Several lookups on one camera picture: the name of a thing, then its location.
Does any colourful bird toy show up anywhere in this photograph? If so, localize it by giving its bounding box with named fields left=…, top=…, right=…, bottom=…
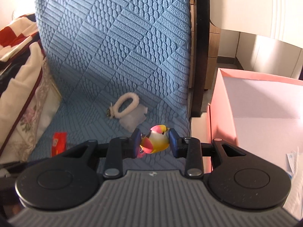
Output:
left=137, top=124, right=169, bottom=158

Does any small red packet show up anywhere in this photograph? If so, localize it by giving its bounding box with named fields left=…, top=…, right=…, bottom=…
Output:
left=51, top=132, right=67, bottom=157

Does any pink cardboard box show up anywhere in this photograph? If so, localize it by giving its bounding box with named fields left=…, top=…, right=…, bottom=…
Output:
left=208, top=69, right=302, bottom=174

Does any floral beige cushion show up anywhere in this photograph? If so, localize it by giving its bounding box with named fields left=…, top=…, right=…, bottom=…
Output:
left=1, top=63, right=62, bottom=164

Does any blue quilted sofa cover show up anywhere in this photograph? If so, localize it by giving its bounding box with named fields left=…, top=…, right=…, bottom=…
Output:
left=29, top=0, right=191, bottom=161

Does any white paper sheet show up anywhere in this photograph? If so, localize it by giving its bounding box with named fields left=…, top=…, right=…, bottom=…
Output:
left=283, top=148, right=302, bottom=220

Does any striped beige black red blanket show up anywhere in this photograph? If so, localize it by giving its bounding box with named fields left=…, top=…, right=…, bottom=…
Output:
left=1, top=14, right=46, bottom=152

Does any white fluffy ring keychain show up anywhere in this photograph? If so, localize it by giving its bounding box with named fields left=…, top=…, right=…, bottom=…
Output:
left=106, top=92, right=140, bottom=120

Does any black sofa frame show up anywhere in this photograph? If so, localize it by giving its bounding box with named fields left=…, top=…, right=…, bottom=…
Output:
left=191, top=0, right=210, bottom=117

